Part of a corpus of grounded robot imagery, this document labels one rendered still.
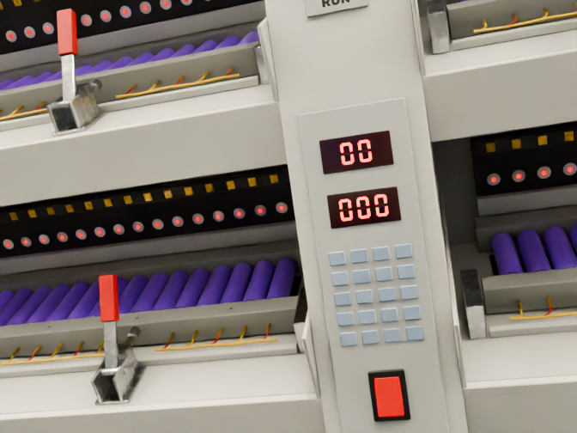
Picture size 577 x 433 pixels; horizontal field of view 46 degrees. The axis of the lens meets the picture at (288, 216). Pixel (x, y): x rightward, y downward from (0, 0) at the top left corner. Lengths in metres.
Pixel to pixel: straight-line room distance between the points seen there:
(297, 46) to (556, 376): 0.27
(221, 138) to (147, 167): 0.06
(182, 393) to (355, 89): 0.25
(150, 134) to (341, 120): 0.14
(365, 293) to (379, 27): 0.17
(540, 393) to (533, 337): 0.05
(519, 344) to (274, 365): 0.17
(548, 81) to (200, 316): 0.31
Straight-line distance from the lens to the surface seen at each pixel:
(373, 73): 0.45
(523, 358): 0.49
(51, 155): 0.53
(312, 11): 0.46
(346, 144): 0.44
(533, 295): 0.52
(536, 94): 0.46
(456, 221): 0.65
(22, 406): 0.58
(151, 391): 0.53
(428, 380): 0.46
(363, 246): 0.45
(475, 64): 0.45
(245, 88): 0.51
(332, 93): 0.45
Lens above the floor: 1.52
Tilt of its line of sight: 3 degrees down
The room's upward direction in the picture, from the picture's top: 8 degrees counter-clockwise
